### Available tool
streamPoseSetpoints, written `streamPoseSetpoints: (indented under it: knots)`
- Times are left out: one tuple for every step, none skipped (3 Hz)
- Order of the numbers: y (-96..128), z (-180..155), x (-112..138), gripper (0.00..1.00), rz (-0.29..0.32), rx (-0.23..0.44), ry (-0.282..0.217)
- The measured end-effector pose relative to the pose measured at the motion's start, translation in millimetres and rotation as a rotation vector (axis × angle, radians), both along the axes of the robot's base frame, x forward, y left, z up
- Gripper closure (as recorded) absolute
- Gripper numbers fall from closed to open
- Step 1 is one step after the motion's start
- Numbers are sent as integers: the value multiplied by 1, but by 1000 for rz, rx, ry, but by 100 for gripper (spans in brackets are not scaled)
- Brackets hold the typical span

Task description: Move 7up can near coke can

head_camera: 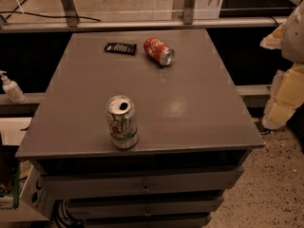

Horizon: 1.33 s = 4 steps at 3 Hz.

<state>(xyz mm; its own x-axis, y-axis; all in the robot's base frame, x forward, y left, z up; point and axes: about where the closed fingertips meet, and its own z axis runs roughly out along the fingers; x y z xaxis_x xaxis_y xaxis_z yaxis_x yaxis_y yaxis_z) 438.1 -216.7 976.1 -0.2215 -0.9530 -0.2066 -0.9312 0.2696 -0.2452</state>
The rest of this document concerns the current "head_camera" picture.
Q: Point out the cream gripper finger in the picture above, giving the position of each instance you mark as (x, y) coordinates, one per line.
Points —
(286, 96)
(273, 40)

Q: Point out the green white 7up can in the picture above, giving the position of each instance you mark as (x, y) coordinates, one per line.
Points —
(121, 120)

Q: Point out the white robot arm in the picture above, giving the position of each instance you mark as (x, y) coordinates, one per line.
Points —
(292, 41)

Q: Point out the red coke can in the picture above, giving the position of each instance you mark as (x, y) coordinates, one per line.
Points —
(159, 51)

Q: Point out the grey drawer cabinet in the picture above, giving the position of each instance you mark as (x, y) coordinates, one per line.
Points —
(189, 114)

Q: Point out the black snack bar packet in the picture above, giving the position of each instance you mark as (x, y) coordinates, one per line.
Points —
(121, 48)

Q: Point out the bottom drawer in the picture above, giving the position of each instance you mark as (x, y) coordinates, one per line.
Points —
(195, 220)

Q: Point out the middle drawer with knob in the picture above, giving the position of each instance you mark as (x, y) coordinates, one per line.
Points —
(144, 206)

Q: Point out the drawer with knob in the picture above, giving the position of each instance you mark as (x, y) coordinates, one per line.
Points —
(142, 183)
(144, 206)

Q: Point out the top drawer with knob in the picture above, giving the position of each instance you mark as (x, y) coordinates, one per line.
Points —
(142, 183)

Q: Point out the white pump bottle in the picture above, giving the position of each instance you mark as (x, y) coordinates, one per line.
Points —
(12, 89)

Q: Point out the white cardboard box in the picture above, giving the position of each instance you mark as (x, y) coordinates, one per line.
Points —
(31, 203)

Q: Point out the grey metal frame rail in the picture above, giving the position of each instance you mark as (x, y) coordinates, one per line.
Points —
(109, 15)

